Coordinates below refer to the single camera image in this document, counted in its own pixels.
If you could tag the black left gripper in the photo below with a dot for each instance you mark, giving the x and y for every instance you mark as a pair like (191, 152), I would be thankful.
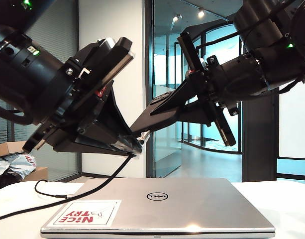
(102, 62)

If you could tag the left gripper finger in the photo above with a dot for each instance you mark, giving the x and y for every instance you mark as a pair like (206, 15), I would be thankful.
(92, 142)

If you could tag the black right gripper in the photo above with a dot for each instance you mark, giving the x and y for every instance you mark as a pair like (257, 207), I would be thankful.
(212, 82)

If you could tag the black smartphone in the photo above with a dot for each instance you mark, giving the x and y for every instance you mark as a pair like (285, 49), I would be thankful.
(142, 124)

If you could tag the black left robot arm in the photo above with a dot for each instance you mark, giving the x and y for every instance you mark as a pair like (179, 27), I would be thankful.
(23, 69)

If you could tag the low brown cardboard box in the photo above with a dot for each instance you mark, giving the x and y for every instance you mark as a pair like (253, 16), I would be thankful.
(39, 174)

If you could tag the grey mailer bag red print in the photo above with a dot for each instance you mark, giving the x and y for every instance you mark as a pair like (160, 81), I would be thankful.
(20, 164)

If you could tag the white sticker red text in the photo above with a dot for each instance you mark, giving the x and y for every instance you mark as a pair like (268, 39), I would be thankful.
(107, 219)

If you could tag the open brown cardboard box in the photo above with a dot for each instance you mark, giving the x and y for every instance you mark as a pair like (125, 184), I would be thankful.
(10, 148)

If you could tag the ceiling spotlight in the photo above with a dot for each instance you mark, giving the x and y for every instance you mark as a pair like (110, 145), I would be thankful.
(201, 13)
(175, 18)

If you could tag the narrow grey venetian blind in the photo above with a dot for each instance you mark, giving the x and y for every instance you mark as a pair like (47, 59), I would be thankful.
(0, 132)

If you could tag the dark maroon bag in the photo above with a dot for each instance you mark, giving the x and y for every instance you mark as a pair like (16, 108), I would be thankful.
(5, 178)

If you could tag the silver Dell laptop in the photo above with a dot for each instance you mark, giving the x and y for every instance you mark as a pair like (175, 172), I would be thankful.
(167, 214)

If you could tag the wide grey venetian blind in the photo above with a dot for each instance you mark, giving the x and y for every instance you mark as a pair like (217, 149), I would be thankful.
(62, 25)

